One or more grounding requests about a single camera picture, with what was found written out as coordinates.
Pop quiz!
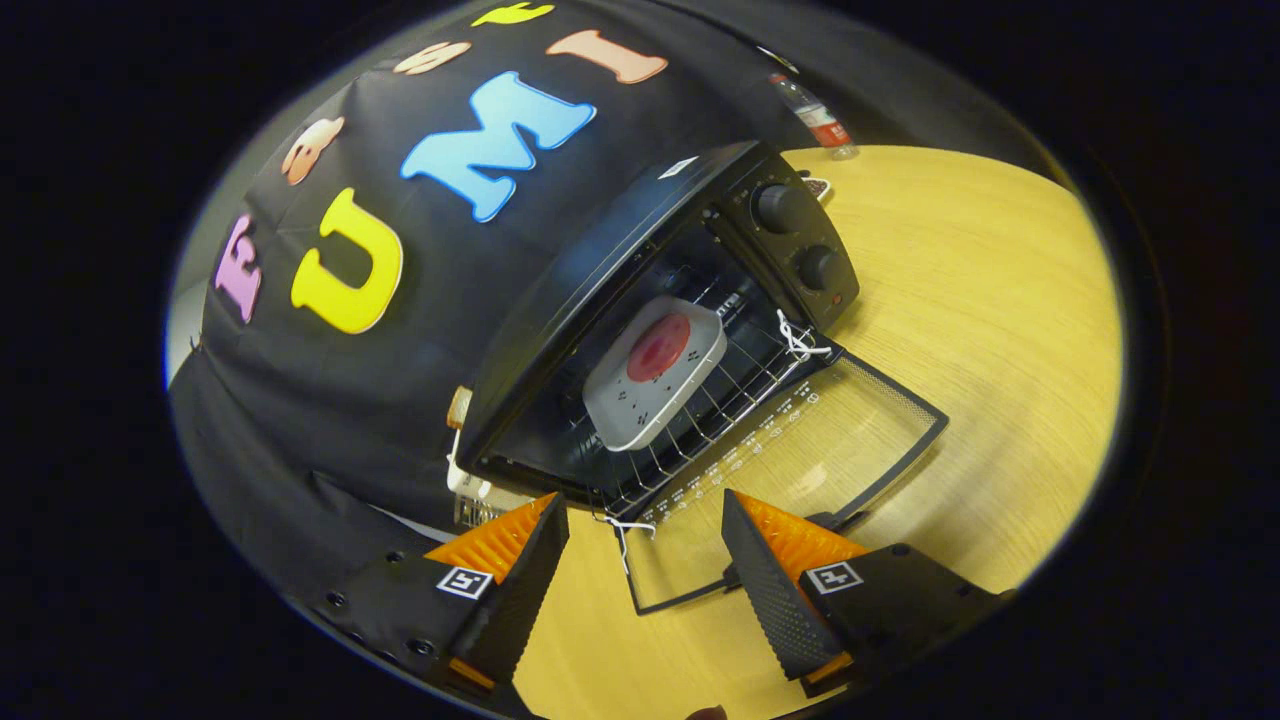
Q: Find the white square plate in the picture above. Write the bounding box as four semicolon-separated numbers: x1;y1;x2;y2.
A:
582;296;728;453

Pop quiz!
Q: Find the wire mesh holder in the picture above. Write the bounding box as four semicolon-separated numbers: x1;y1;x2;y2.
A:
455;490;503;529

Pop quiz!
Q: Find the pink ham slice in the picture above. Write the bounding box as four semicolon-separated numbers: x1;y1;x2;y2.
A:
627;313;693;382

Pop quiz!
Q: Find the white pop-up toaster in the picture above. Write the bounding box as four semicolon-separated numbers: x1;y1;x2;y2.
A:
445;385;496;501

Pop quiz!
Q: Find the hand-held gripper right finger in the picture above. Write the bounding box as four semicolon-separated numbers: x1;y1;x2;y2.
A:
720;490;1016;699

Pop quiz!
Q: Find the clear bottle red label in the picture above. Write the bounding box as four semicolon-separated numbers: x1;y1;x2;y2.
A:
768;72;861;162

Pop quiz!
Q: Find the black toaster oven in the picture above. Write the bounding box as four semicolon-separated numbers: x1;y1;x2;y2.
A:
455;140;951;616

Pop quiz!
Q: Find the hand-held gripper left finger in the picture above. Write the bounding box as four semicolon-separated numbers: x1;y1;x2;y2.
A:
310;492;571;696

